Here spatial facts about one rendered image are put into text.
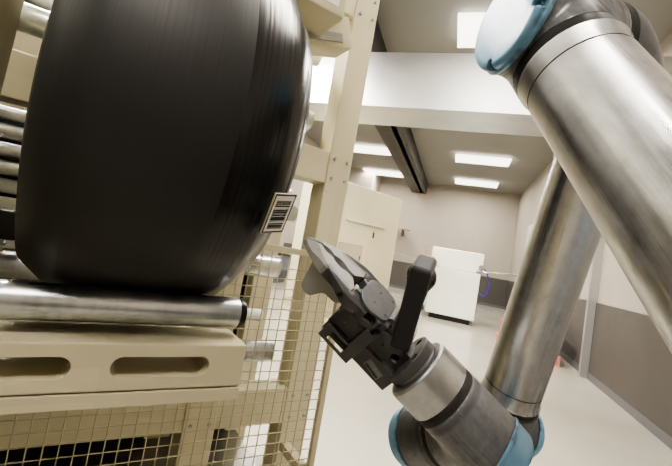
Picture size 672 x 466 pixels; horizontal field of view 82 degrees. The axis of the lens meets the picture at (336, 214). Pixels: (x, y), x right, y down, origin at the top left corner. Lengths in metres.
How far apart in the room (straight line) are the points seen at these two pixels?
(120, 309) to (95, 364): 0.07
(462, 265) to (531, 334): 7.36
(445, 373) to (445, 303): 7.39
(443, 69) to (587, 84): 3.78
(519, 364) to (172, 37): 0.61
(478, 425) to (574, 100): 0.36
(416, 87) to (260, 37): 3.66
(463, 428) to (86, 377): 0.44
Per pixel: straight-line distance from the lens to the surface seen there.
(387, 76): 4.24
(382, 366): 0.54
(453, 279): 7.86
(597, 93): 0.42
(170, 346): 0.58
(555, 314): 0.64
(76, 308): 0.58
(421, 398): 0.51
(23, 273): 0.86
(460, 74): 4.16
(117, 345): 0.57
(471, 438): 0.54
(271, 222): 0.52
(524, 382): 0.67
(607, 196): 0.39
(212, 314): 0.60
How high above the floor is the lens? 1.03
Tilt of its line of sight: 5 degrees up
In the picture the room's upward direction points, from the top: 10 degrees clockwise
